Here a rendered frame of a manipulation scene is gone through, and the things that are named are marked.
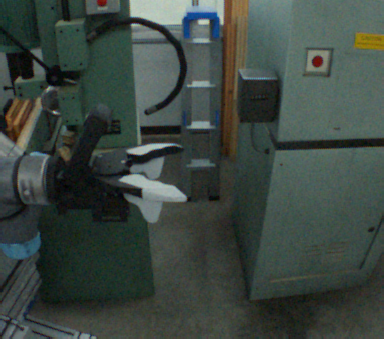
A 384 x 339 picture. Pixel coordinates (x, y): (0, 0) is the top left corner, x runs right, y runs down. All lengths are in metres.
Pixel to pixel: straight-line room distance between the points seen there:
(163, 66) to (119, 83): 1.51
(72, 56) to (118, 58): 0.17
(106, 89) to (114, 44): 0.16
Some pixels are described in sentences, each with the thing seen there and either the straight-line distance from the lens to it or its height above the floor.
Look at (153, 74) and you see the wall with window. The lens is 2.80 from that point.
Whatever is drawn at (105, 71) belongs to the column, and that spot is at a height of 1.11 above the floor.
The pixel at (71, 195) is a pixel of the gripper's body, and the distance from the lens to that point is 0.56.
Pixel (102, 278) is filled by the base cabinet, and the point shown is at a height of 0.17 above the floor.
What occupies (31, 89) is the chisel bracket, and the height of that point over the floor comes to 1.04.
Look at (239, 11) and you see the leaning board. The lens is 2.54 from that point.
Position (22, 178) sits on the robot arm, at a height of 1.24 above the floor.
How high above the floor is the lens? 1.54
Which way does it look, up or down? 31 degrees down
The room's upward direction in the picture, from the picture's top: straight up
